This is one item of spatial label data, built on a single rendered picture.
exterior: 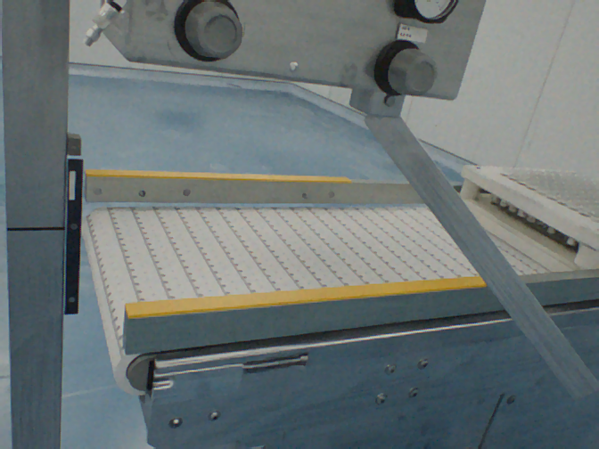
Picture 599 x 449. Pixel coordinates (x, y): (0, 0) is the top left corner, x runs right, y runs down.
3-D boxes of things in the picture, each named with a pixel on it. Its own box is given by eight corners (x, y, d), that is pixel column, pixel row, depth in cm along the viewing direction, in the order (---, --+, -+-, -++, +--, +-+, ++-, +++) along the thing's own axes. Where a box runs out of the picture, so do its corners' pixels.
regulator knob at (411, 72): (391, 102, 31) (411, 25, 30) (368, 92, 34) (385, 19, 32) (436, 107, 33) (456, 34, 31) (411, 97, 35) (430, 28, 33)
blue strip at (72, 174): (64, 315, 66) (68, 159, 58) (64, 313, 66) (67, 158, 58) (78, 314, 66) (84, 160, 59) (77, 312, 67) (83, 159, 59)
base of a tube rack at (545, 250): (579, 290, 64) (587, 273, 63) (448, 207, 84) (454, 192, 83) (698, 280, 75) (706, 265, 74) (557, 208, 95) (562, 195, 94)
